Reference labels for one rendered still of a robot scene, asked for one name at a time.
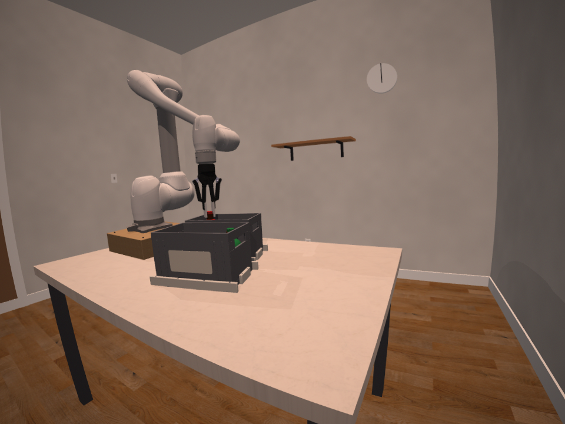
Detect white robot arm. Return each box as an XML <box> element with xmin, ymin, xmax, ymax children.
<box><xmin>127</xmin><ymin>70</ymin><xmax>240</xmax><ymax>233</ymax></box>

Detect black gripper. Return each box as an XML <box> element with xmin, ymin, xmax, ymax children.
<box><xmin>192</xmin><ymin>164</ymin><xmax>222</xmax><ymax>218</ymax></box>

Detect green bottle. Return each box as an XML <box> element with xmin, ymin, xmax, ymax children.
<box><xmin>226</xmin><ymin>228</ymin><xmax>241</xmax><ymax>247</ymax></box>

